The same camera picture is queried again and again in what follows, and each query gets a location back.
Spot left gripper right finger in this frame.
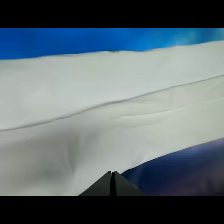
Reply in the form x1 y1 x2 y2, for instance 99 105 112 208
112 170 145 197

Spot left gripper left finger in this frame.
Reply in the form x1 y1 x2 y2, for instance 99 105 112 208
78 170 114 197

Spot white shirt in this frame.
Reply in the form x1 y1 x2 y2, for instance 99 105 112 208
0 39 224 197

